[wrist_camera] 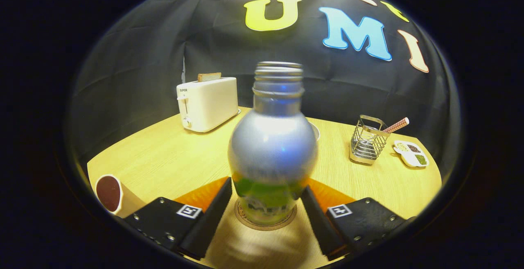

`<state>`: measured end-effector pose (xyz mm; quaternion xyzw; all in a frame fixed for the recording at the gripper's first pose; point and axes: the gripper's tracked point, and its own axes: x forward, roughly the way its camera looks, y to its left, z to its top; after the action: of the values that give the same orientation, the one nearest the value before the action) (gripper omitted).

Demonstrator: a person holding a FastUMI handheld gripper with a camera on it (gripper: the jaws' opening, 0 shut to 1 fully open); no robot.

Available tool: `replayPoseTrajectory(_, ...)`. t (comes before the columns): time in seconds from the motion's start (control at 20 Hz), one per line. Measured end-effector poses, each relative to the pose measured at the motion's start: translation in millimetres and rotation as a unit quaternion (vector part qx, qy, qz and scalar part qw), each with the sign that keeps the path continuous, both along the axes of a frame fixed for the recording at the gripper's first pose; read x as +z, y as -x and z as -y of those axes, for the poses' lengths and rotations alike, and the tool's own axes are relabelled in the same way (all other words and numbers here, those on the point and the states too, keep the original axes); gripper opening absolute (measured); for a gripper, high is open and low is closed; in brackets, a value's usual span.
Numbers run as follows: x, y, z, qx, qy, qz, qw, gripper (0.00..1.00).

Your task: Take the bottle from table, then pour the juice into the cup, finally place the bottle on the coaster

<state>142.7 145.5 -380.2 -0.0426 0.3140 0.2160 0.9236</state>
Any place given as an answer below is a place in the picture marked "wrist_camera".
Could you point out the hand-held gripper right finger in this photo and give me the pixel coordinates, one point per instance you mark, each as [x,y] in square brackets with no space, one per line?
[319,224]

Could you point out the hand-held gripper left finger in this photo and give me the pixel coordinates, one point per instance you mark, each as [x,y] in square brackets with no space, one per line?
[208,220]

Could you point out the round brown coaster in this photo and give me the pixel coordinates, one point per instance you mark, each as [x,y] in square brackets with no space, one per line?
[241,220]

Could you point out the silver green juice bottle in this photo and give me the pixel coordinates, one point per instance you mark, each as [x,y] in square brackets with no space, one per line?
[272,146]

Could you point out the round wooden table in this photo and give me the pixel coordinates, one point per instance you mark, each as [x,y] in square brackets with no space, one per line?
[184,158]

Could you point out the white plate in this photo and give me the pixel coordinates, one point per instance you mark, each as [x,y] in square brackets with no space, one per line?
[316,132]

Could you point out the white toaster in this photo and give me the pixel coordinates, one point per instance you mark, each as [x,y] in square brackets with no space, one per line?
[208,105]

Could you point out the white divided snack dish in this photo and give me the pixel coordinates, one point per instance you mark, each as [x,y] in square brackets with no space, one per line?
[411,154]

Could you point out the red checked straw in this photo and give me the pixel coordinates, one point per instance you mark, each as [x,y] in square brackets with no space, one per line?
[397,125]

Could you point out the toast slice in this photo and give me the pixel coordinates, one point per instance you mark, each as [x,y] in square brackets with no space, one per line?
[209,77]

